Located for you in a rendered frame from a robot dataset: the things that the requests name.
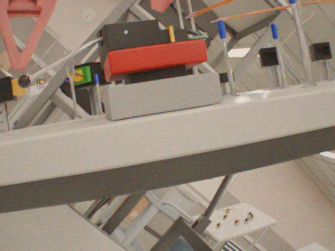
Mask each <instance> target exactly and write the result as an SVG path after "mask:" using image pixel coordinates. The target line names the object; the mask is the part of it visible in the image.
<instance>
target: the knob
mask: <svg viewBox="0 0 335 251"><path fill-rule="evenodd" d="M30 84H31V81H30V78H29V76H28V75H22V76H20V77H19V79H18V85H19V87H21V88H22V89H23V88H28V86H29V85H30Z"/></svg>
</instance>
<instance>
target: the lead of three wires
mask: <svg viewBox="0 0 335 251"><path fill-rule="evenodd" d="M187 33H188V34H189V35H198V36H197V37H189V38H188V39H189V40H192V39H201V40H203V41H205V38H208V35H207V33H206V32H204V33H203V32H202V31H200V30H197V31H193V30H190V29H189V30H187Z"/></svg>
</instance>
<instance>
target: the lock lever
mask: <svg viewBox="0 0 335 251"><path fill-rule="evenodd" d="M99 42H103V37H98V38H96V39H94V40H92V41H91V42H89V43H88V44H85V45H84V46H82V47H80V48H78V49H76V50H74V51H73V52H71V53H69V54H67V55H65V56H63V57H62V58H60V59H57V60H56V61H55V62H54V63H51V64H50V65H47V66H46V67H44V68H42V69H41V70H39V71H37V72H36V73H30V76H29V78H30V81H31V82H33V79H34V78H37V77H38V76H40V75H41V74H43V73H45V72H46V71H48V70H50V69H51V68H53V67H55V66H57V65H59V64H61V63H63V62H65V61H67V60H68V59H70V58H72V57H74V56H75V55H77V54H79V53H81V52H82V51H83V50H85V49H87V48H89V47H91V46H93V45H95V44H97V43H99Z"/></svg>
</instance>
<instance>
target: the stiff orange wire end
mask: <svg viewBox="0 0 335 251"><path fill-rule="evenodd" d="M233 1H235V0H225V1H223V2H221V3H217V4H216V5H211V6H210V7H208V8H204V9H202V10H200V11H198V12H193V13H191V14H189V16H188V17H186V18H194V17H196V16H197V15H198V14H202V13H204V12H207V11H208V10H213V9H214V8H217V7H220V6H223V5H225V4H228V3H230V2H233Z"/></svg>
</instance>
